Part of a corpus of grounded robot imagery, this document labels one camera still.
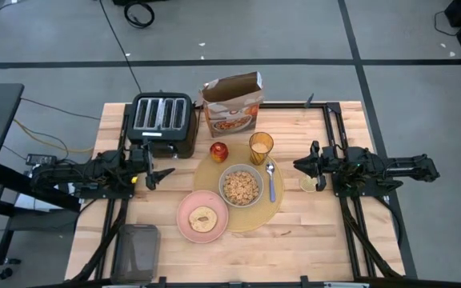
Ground toasted bagel half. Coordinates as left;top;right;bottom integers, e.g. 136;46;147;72
187;206;218;234

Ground clear dark plastic container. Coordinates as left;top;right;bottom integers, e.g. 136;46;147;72
110;223;162;286

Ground black toaster power cord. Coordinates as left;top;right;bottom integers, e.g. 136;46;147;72
192;94;206;121

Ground coiled black cable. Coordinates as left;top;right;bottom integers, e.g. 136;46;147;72
123;2;156;30

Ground amber faceted glass tumbler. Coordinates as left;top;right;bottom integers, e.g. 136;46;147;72
248;131;275;166

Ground cereal rings heap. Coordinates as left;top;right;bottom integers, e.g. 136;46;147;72
222;170;260;206

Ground pink round plate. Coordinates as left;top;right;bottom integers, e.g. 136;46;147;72
176;189;230;244

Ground red yellow apple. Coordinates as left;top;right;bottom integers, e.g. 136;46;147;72
209;141;230;164

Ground white paper sheet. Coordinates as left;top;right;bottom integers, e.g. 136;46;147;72
14;163;80;212

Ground thin black floor cable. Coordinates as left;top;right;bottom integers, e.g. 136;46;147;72
20;97;102;121

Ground grey ceramic bowl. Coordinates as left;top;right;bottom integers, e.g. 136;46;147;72
218;163;265;208

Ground spoon with lavender handle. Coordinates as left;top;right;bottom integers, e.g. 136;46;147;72
265;161;278;203

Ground black four-slot toaster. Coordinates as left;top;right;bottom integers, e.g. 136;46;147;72
126;92;198;160

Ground black power adapter brick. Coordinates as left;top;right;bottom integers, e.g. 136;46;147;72
25;153;58;166

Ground long black floor cable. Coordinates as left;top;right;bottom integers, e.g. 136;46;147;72
98;0;143;94

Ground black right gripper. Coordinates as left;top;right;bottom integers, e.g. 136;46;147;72
293;140;338;192

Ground black aluminium table frame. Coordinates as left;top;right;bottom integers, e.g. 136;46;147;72
66;102;418;288

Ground yellow floor cable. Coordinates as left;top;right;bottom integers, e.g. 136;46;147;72
12;118;95;155

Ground round woven beige placemat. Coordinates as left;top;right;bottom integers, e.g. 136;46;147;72
192;142;286;234

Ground pumpkin cereal box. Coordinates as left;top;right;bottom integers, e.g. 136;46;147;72
198;70;265;139

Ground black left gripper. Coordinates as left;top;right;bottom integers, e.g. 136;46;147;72
128;138;176;192

